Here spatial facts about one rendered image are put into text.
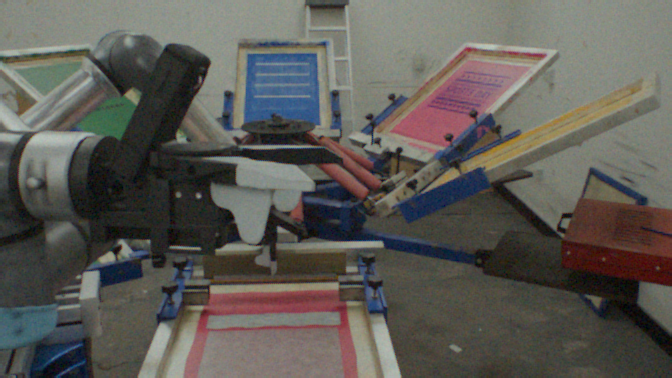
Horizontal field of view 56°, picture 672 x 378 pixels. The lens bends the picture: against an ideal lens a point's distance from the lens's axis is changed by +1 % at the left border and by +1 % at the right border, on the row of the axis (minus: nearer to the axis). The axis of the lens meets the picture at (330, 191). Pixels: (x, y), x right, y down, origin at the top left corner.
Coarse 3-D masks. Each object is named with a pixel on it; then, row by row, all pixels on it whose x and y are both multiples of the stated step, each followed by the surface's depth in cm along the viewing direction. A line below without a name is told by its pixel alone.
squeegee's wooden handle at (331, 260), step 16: (208, 256) 175; (224, 256) 175; (240, 256) 175; (256, 256) 176; (288, 256) 176; (304, 256) 176; (320, 256) 177; (336, 256) 177; (208, 272) 176; (224, 272) 176; (240, 272) 177; (256, 272) 177; (288, 272) 178; (304, 272) 178; (320, 272) 178; (336, 272) 179
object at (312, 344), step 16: (288, 304) 178; (304, 304) 178; (320, 304) 178; (336, 304) 178; (288, 336) 161; (304, 336) 161; (320, 336) 161; (336, 336) 161; (288, 352) 154; (304, 352) 154; (320, 352) 154; (336, 352) 154; (352, 352) 154; (272, 368) 148; (288, 368) 148; (304, 368) 148; (320, 368) 148; (336, 368) 148; (352, 368) 148
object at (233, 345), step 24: (216, 312) 174; (240, 312) 174; (264, 312) 174; (216, 336) 162; (240, 336) 161; (264, 336) 161; (192, 360) 151; (216, 360) 151; (240, 360) 151; (264, 360) 151
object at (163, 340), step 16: (352, 272) 191; (176, 320) 164; (368, 320) 167; (384, 320) 163; (160, 336) 155; (384, 336) 155; (160, 352) 148; (384, 352) 148; (144, 368) 142; (160, 368) 144; (384, 368) 142
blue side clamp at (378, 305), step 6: (372, 264) 191; (360, 270) 189; (372, 270) 189; (366, 276) 185; (366, 282) 181; (366, 288) 178; (378, 288) 175; (366, 294) 174; (378, 294) 174; (366, 300) 171; (372, 300) 171; (378, 300) 171; (384, 300) 169; (372, 306) 167; (378, 306) 167; (384, 306) 166; (372, 312) 166; (378, 312) 166; (384, 312) 166; (384, 318) 166
